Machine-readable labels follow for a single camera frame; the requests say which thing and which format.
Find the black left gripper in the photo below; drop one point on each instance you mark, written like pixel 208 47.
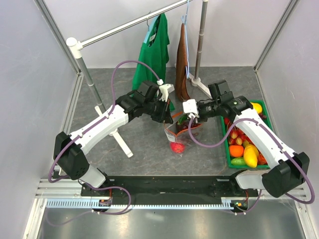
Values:
pixel 165 116

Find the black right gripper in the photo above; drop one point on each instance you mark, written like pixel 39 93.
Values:
pixel 200 117

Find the purple grape bunch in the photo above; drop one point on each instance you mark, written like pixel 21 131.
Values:
pixel 184 126

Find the green chili pepper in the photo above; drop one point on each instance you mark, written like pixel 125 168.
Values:
pixel 182 119

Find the clear zip top bag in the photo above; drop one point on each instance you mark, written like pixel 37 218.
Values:
pixel 180 137

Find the red apple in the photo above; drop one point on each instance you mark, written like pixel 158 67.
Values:
pixel 177 147

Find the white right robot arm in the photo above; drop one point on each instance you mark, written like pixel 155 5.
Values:
pixel 287 169

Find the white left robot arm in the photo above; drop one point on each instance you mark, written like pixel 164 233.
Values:
pixel 71 149

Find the orange fruit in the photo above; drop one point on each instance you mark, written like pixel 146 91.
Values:
pixel 236 151

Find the brown towel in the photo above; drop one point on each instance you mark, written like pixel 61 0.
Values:
pixel 181 66

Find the green t-shirt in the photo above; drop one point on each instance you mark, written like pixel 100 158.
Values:
pixel 156 57

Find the green cucumber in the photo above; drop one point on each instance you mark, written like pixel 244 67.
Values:
pixel 239 161

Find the yellow mango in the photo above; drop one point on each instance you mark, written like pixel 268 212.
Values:
pixel 250 155

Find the green fruit tray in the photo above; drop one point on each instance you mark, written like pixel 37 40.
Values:
pixel 243 139

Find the light blue shirt hanger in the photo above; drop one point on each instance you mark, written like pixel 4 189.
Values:
pixel 152 31

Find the silver clothes rack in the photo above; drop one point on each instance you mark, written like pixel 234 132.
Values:
pixel 76 46

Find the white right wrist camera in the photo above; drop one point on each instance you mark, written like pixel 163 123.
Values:
pixel 190 108

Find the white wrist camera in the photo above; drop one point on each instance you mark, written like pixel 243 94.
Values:
pixel 165 90
pixel 190 108

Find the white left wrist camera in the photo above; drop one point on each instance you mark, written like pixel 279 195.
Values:
pixel 165 90

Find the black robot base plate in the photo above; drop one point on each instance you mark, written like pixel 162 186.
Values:
pixel 171 189

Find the blue wire hanger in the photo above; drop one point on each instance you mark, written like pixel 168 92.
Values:
pixel 184 22

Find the aluminium frame post right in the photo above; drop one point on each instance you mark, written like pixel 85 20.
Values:
pixel 276 32

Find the aluminium frame post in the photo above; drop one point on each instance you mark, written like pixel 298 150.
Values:
pixel 57 33
pixel 276 32

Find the white cable duct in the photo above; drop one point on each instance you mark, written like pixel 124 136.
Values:
pixel 98 204

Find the aluminium frame post left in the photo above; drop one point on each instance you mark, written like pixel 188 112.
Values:
pixel 57 33

